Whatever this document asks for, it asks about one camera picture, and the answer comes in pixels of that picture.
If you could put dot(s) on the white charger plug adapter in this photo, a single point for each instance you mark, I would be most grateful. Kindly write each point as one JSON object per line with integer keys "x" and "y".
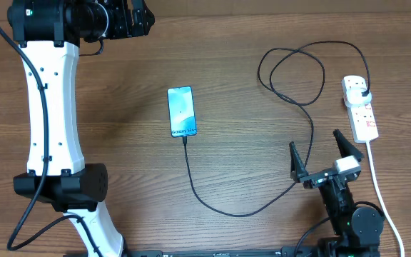
{"x": 356, "y": 97}

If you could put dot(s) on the blue Galaxy S24+ smartphone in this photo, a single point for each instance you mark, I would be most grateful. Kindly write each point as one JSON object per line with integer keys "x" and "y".
{"x": 181, "y": 112}

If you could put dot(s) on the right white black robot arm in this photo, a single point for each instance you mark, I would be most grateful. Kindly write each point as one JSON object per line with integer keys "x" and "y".
{"x": 357, "y": 225}

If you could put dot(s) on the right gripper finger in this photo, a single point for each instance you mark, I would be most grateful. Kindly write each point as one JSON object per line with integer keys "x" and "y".
{"x": 346, "y": 148}
{"x": 297, "y": 167}

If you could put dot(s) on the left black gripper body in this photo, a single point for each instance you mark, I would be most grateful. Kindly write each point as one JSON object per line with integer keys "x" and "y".
{"x": 117, "y": 26}

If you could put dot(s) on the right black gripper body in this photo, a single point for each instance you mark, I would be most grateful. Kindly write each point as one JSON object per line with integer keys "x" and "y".
{"x": 315, "y": 178}

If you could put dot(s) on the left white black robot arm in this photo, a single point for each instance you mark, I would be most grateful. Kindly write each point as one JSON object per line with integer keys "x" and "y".
{"x": 48, "y": 36}

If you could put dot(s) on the white power strip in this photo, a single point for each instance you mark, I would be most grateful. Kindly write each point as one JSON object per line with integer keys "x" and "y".
{"x": 362, "y": 119}

